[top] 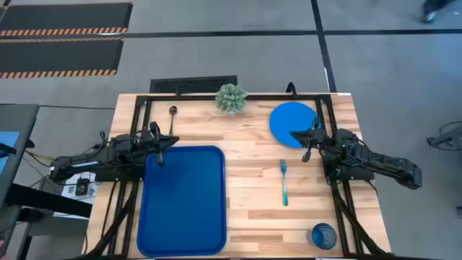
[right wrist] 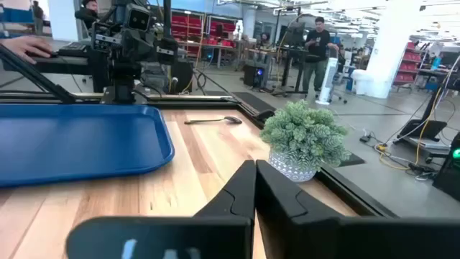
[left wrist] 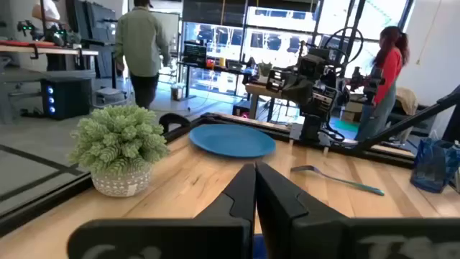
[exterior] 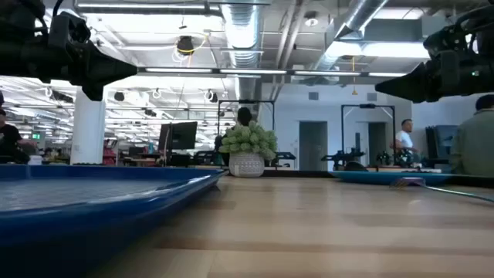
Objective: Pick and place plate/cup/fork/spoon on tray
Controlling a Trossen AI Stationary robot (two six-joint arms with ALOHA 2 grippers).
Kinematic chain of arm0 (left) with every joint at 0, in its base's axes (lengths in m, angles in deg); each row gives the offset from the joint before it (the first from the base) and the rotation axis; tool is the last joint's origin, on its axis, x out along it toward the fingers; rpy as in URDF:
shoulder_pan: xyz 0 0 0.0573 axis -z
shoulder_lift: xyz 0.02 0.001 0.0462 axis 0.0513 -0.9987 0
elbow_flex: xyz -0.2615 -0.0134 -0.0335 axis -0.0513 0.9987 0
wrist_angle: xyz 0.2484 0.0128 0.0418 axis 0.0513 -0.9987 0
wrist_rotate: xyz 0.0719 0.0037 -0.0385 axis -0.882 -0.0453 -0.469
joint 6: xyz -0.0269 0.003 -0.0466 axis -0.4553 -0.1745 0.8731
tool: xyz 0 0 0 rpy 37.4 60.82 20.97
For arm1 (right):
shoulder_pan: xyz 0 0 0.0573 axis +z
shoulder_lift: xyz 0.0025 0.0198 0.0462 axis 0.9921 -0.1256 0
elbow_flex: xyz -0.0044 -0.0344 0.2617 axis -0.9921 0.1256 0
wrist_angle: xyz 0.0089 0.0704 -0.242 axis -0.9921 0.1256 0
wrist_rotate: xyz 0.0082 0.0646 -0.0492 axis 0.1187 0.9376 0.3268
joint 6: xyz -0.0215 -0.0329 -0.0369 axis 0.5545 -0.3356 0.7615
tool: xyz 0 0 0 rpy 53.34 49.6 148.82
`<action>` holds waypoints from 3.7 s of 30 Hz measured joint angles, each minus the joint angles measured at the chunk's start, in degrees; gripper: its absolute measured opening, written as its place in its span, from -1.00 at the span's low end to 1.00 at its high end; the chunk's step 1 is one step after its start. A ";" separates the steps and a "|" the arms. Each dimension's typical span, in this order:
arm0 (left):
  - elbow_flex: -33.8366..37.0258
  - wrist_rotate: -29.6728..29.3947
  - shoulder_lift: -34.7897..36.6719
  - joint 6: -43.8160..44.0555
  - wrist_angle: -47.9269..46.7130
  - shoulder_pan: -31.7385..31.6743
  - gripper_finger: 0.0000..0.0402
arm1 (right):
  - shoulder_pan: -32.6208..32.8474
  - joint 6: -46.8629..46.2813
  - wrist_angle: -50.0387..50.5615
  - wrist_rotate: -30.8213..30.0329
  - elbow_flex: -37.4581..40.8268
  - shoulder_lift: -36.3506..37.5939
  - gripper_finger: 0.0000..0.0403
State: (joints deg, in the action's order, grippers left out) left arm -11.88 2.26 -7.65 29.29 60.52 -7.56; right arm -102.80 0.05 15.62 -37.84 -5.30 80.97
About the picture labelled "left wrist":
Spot black computer tower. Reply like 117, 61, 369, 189
40, 77, 93, 121

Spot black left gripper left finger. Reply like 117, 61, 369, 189
66, 162, 257, 259

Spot light wooden table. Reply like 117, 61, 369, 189
245, 82, 288, 119

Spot black equipment cases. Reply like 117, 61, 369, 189
66, 0, 125, 78

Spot blue translucent patterned cup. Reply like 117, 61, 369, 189
410, 138, 460, 194

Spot blue round plate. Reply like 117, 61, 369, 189
188, 124, 277, 159

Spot blue plastic tray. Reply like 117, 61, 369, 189
252, 233, 269, 259

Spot person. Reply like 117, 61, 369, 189
31, 0, 68, 71
354, 25, 410, 143
114, 0, 172, 111

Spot black aluminium table frame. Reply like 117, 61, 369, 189
0, 84, 460, 238

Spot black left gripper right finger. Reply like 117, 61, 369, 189
255, 161, 460, 259

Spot black computer monitor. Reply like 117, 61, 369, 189
183, 42, 208, 65

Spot black hand-held robot gripper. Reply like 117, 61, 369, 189
350, 66, 385, 105

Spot black curved cable loop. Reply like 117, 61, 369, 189
159, 112, 191, 135

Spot wooden workbench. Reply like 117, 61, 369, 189
0, 39, 100, 78

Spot black desk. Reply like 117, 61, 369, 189
178, 60, 252, 100

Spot fork with teal handle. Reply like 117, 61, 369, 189
290, 165, 385, 197

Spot chair with beige cloth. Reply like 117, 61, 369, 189
395, 87, 420, 117

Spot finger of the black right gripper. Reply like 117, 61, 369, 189
298, 79, 316, 107
282, 77, 300, 105

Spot artificial green plant in pot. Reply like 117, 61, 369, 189
68, 104, 170, 198

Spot small waste bin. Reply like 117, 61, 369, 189
170, 83, 186, 101

